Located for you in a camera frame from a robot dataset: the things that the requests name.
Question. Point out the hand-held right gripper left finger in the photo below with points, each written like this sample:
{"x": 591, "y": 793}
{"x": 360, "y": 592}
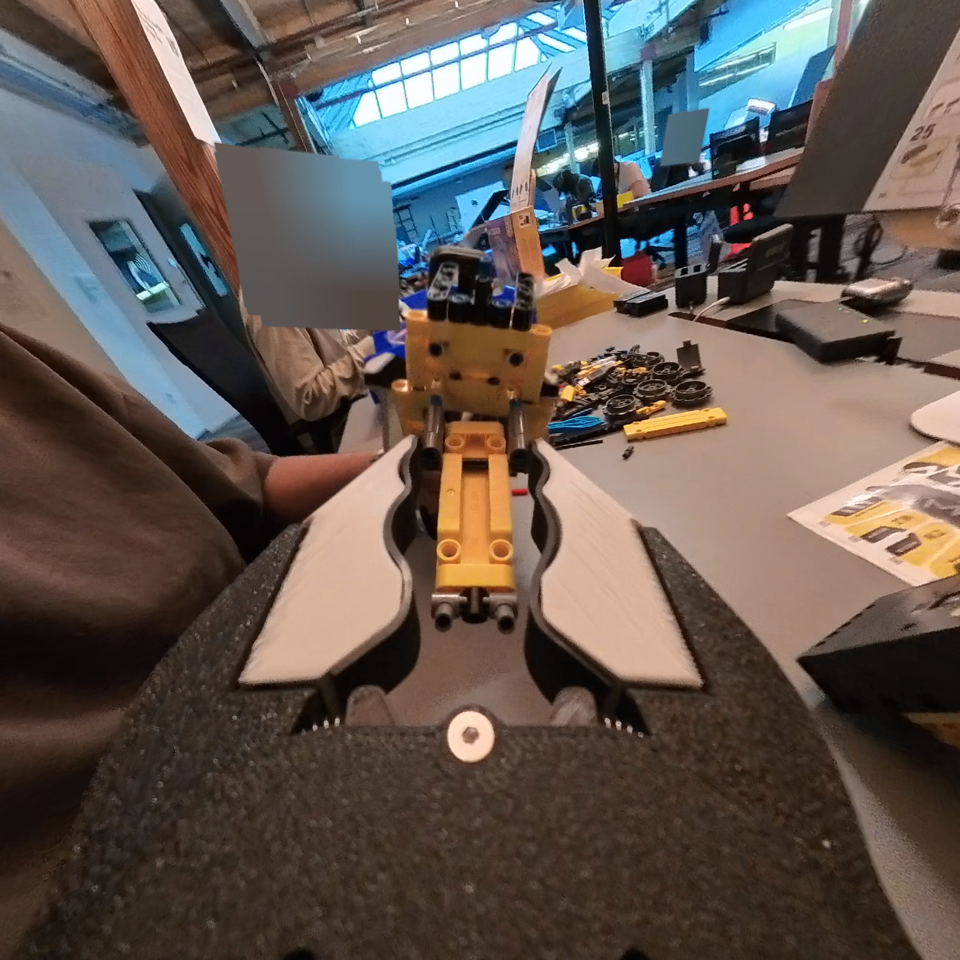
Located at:
{"x": 337, "y": 570}

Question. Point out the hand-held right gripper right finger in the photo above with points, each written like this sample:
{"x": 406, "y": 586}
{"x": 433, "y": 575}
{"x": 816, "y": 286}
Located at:
{"x": 615, "y": 585}

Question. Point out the small yellow toy brick part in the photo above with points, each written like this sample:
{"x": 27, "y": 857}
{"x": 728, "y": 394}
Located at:
{"x": 476, "y": 510}

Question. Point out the large yellow toy brick assembly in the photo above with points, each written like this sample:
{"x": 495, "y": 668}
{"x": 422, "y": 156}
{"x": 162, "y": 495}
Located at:
{"x": 472, "y": 352}

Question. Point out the person's left forearm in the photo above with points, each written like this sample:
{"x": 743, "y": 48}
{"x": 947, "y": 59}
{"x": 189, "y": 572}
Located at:
{"x": 315, "y": 480}

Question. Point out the long yellow toy panel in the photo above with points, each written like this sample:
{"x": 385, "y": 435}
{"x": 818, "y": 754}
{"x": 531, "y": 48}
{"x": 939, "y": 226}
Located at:
{"x": 675, "y": 424}

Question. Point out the pile of black toy parts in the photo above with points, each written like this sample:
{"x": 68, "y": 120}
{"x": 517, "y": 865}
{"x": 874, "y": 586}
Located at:
{"x": 645, "y": 390}

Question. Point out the person's brown sweater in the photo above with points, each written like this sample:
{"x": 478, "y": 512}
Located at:
{"x": 90, "y": 487}

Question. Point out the yellow black instruction booklet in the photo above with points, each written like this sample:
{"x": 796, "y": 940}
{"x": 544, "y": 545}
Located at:
{"x": 885, "y": 517}

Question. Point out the black toy battery box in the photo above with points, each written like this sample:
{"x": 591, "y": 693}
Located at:
{"x": 885, "y": 652}

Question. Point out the black rectangular bar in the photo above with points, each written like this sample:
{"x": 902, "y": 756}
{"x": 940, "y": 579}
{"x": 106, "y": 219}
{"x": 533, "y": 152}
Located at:
{"x": 641, "y": 301}

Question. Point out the yellow open box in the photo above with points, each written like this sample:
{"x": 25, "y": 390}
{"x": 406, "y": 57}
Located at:
{"x": 577, "y": 300}

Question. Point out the black flat case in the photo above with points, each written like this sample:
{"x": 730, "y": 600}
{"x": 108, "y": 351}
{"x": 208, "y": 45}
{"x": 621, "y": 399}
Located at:
{"x": 832, "y": 330}

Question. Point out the black desk dock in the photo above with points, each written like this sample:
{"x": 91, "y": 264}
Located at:
{"x": 757, "y": 262}

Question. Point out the white rounded device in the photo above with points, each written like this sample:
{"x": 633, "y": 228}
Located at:
{"x": 941, "y": 424}

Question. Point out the silver handheld device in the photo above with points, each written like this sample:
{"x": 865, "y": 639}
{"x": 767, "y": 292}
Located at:
{"x": 877, "y": 292}

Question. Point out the upright white sheet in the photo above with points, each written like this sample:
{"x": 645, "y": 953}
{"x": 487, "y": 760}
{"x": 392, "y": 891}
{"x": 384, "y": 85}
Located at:
{"x": 534, "y": 135}

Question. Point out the black metal pole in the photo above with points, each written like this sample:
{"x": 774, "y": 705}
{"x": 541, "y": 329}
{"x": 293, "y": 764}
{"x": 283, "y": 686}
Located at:
{"x": 604, "y": 112}

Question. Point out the white paper notice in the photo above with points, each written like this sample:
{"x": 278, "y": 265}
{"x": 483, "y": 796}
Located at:
{"x": 176, "y": 67}

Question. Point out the instruction paper sheet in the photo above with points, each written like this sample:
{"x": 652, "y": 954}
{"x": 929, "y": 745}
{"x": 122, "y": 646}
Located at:
{"x": 922, "y": 135}

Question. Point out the wooden post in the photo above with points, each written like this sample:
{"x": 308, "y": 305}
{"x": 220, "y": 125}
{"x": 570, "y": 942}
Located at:
{"x": 165, "y": 172}

